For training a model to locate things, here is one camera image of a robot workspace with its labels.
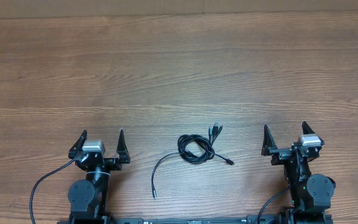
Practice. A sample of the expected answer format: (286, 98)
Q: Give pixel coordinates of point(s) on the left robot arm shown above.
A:
(89, 196)

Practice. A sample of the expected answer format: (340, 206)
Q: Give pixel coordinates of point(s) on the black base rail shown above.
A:
(249, 219)

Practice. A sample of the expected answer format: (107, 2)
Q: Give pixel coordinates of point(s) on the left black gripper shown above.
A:
(114, 163)

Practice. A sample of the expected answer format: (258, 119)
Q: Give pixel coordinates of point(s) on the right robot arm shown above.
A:
(310, 193)

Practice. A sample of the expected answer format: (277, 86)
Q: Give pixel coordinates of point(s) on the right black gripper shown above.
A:
(281, 155)

